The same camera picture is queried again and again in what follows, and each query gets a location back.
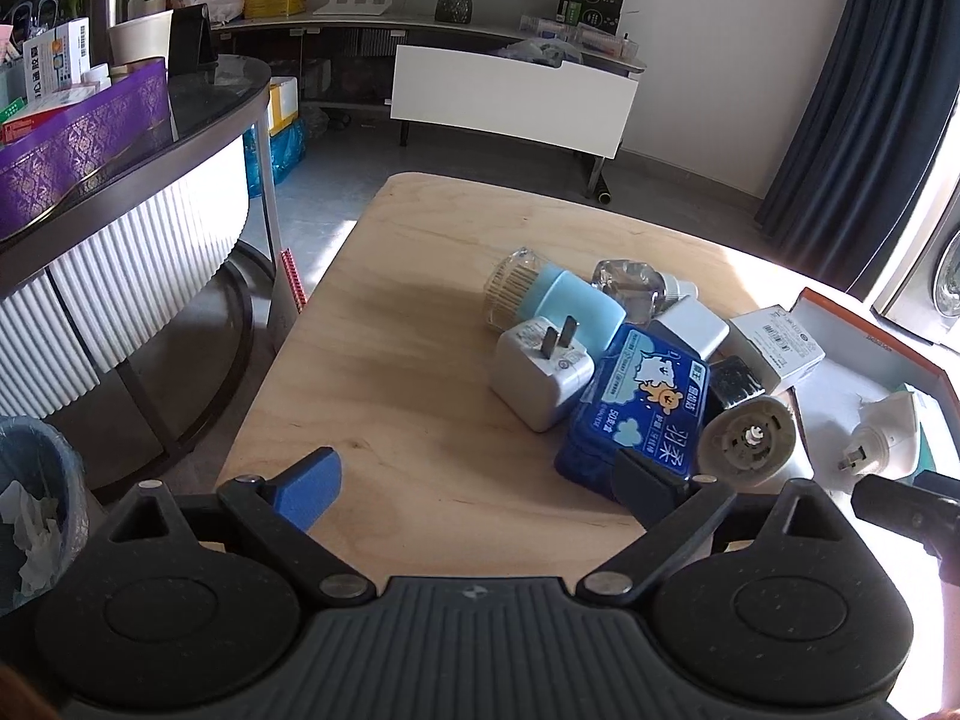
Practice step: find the white plug charger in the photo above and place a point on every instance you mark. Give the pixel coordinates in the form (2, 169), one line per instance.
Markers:
(536, 379)

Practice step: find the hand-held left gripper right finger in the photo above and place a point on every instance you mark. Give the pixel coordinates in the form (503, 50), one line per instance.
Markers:
(649, 484)

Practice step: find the white paper cup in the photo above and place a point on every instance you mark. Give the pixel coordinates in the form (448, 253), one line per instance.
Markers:
(142, 37)

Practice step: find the white and blue medicine box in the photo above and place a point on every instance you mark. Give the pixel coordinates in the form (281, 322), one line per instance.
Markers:
(56, 60)

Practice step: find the toothpick jar with blue lid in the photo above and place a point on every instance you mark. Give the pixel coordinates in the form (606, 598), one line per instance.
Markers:
(559, 296)

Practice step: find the black and green box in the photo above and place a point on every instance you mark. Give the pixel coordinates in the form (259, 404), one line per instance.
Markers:
(592, 7)

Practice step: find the red comb binding strip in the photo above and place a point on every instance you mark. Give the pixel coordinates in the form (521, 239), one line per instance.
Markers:
(294, 281)

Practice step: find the black stand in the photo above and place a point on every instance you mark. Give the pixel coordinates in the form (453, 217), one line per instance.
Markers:
(191, 41)

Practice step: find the small white barcode box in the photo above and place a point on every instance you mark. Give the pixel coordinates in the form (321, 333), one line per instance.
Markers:
(780, 341)

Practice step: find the small black foil packet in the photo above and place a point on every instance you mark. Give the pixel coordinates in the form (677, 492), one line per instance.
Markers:
(735, 382)

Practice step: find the metal thermos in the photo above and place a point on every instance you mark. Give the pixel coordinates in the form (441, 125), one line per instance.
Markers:
(105, 15)

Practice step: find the silver washing machine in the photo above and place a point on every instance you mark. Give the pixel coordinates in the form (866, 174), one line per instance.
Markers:
(930, 270)

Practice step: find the clear plastic bag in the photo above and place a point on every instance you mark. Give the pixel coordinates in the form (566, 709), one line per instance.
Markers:
(536, 52)

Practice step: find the dark blue curtain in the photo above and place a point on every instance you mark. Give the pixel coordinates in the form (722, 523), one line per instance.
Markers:
(847, 105)

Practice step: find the blue tissue pack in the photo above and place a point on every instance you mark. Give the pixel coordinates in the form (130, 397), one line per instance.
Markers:
(637, 405)

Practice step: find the scissors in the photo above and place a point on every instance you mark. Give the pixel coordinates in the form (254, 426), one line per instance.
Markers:
(34, 19)

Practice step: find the white power adapter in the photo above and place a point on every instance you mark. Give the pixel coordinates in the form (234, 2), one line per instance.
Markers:
(690, 326)

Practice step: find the clear liquid refill bottle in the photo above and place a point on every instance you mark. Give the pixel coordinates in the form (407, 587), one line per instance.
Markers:
(634, 289)

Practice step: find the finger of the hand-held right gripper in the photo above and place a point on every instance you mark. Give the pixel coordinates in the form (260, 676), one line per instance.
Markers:
(907, 514)

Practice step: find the clear plastic boxes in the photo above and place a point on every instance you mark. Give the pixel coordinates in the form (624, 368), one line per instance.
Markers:
(592, 37)

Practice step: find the blue plastic bag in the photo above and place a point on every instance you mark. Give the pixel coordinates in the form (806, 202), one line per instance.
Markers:
(281, 157)

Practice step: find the round grey plug-in heater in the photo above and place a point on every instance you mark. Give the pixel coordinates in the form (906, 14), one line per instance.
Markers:
(746, 439)

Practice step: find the trash bin with blue liner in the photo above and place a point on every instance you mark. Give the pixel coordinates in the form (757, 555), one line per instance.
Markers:
(37, 510)

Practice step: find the yellow and white carton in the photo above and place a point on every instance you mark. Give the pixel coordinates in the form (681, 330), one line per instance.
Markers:
(283, 101)

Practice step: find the white box with orange rim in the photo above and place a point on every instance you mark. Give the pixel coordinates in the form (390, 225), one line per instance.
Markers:
(832, 405)

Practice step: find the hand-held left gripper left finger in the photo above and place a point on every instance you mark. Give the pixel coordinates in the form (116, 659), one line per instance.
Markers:
(304, 491)

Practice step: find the white television cabinet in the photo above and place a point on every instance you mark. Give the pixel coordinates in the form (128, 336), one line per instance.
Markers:
(510, 97)

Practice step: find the purple patterned tray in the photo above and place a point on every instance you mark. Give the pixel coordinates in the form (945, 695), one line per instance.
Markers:
(67, 150)

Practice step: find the round table with ribbed side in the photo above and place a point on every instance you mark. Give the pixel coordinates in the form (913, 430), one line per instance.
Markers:
(150, 240)

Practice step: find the black rolled mat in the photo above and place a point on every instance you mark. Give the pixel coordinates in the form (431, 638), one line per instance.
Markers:
(602, 191)

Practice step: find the white plug-in device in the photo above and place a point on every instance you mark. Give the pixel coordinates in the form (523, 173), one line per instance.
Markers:
(885, 431)

